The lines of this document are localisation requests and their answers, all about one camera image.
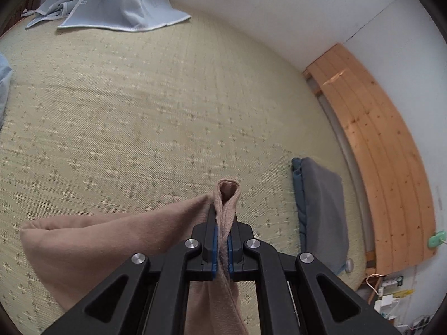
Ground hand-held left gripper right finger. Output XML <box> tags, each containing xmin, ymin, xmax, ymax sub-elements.
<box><xmin>228</xmin><ymin>209</ymin><xmax>400</xmax><ymax>335</ymax></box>

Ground folded grey garment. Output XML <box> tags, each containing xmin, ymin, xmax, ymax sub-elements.
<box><xmin>291</xmin><ymin>157</ymin><xmax>350</xmax><ymax>276</ymax></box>

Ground green plastic object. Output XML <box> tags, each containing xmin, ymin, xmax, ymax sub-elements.
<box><xmin>429</xmin><ymin>229</ymin><xmax>447</xmax><ymax>249</ymax></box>

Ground woven patterned bed mat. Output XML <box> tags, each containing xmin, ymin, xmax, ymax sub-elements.
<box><xmin>0</xmin><ymin>14</ymin><xmax>367</xmax><ymax>335</ymax></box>

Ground light blue pants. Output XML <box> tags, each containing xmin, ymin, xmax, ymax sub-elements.
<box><xmin>0</xmin><ymin>53</ymin><xmax>14</xmax><ymax>130</ymax></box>

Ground wooden bed board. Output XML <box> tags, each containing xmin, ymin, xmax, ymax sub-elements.
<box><xmin>302</xmin><ymin>43</ymin><xmax>437</xmax><ymax>276</ymax></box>

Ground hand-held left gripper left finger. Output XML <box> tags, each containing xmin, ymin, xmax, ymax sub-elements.
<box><xmin>42</xmin><ymin>204</ymin><xmax>219</xmax><ymax>335</ymax></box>

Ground white charger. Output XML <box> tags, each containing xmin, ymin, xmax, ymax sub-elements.
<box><xmin>379</xmin><ymin>293</ymin><xmax>400</xmax><ymax>311</ymax></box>

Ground tan t-shirt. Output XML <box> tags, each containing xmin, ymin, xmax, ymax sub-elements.
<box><xmin>19</xmin><ymin>178</ymin><xmax>250</xmax><ymax>335</ymax></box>

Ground light blue blanket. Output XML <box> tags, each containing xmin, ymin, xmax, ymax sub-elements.
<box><xmin>21</xmin><ymin>0</ymin><xmax>192</xmax><ymax>32</ymax></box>

